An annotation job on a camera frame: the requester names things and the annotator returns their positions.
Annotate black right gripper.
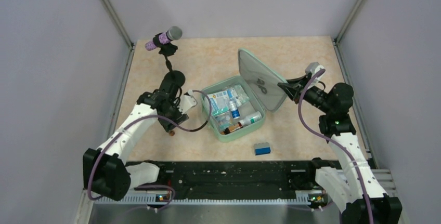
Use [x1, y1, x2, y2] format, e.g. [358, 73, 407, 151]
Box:
[278, 74, 332, 114]

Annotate blue cotton ball bag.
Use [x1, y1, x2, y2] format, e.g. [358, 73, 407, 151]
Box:
[203, 84, 250, 116]

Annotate clear teal zip bag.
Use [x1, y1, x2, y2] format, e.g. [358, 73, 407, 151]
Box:
[215, 112, 233, 131]

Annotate green plastic medicine box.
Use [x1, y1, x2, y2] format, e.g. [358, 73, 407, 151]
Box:
[201, 76, 267, 142]

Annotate brown medicine bottle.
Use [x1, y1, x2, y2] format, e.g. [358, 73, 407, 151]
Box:
[223, 123, 243, 135]

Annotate translucent box lid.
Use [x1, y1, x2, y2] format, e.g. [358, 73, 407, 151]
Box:
[238, 48, 287, 112]

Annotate white blue small bottle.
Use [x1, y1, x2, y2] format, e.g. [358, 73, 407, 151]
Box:
[229, 100, 240, 120]

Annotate white teal small bottle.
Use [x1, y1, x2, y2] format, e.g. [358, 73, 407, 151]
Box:
[239, 111, 262, 126]

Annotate black handled scissors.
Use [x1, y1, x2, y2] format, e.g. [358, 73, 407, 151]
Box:
[256, 78, 267, 95]

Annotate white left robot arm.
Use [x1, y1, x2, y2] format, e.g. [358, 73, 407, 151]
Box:
[82, 71, 197, 201]

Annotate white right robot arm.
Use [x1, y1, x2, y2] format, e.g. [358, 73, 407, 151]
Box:
[278, 71, 403, 223]

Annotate black microphone stand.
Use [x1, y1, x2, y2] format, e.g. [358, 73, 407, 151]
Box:
[158, 42, 186, 86]

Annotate purple grey microphone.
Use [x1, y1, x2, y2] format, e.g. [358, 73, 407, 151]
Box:
[145, 26, 183, 51]

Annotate blue grey small box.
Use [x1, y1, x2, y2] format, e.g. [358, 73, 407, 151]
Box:
[253, 142, 271, 156]

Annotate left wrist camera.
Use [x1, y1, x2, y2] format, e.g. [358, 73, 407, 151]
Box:
[178, 90, 198, 114]

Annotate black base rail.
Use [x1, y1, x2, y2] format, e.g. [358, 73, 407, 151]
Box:
[124, 160, 351, 202]

